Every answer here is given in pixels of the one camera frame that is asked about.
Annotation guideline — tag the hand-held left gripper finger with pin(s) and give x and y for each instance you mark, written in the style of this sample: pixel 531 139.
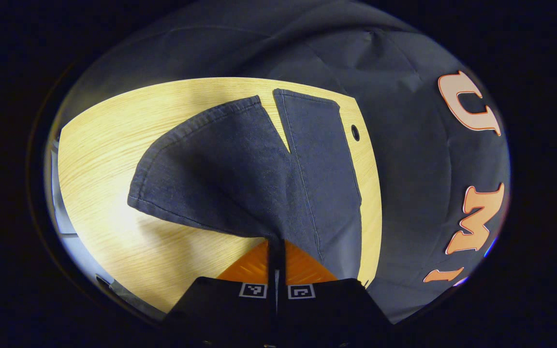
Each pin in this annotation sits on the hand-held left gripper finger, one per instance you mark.
pixel 272 270
pixel 282 270

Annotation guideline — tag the black jeans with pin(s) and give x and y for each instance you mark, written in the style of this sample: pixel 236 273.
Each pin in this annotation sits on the black jeans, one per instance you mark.
pixel 240 169

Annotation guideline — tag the black backdrop cloth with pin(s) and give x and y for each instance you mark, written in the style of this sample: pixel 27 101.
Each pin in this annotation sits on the black backdrop cloth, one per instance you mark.
pixel 404 169

